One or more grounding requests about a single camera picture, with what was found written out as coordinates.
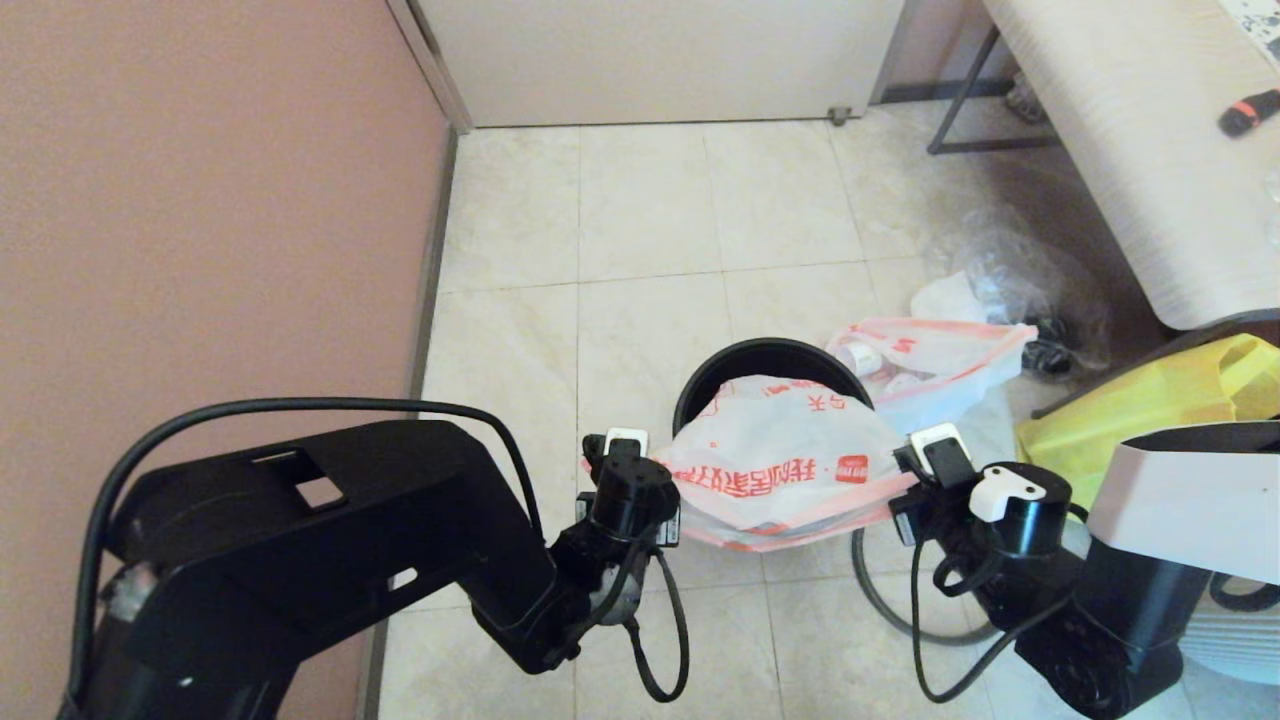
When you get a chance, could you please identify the grey ribbed rounded object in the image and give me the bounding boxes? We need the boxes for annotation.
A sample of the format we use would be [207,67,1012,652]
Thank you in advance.
[1185,575,1280,686]

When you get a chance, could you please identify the white red bag with rubbish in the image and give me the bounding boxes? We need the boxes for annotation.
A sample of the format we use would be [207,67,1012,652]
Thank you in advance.
[825,273,1039,441]

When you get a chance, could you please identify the black round trash bin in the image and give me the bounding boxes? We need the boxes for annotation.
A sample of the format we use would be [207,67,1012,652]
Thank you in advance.
[673,338,876,441]

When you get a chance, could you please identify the printed paper sheet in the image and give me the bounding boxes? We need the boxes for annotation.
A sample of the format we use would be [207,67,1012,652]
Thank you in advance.
[1220,0,1280,46]

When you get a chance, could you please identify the dark gray bin ring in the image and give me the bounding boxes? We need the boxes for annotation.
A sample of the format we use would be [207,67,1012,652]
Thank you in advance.
[852,525,1001,646]

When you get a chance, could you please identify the clear crumpled plastic bag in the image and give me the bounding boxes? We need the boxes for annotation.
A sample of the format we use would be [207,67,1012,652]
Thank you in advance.
[930,205,1111,376]

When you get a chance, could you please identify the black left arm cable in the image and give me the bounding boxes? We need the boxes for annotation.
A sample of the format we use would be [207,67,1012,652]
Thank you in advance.
[70,397,691,703]

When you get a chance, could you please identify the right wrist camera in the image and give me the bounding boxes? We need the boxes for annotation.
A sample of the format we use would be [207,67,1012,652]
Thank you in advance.
[893,422,976,481]

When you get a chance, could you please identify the wood grain table black frame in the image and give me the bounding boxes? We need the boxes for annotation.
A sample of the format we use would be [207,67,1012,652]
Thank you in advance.
[925,0,1280,421]

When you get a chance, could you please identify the black tangled item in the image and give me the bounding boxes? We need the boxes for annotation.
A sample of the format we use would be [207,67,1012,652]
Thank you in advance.
[1025,318,1076,376]

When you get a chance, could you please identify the black orange marker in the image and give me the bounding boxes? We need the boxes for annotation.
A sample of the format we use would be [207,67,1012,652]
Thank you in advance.
[1218,90,1280,138]

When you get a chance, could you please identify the white door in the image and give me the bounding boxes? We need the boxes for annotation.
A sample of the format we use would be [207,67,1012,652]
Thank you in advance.
[415,0,901,129]

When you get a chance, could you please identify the yellow plastic bag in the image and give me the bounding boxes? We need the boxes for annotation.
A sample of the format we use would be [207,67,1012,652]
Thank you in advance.
[1018,333,1280,511]

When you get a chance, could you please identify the white bag with red print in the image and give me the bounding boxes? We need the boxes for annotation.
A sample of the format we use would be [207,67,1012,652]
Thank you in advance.
[580,375,921,553]

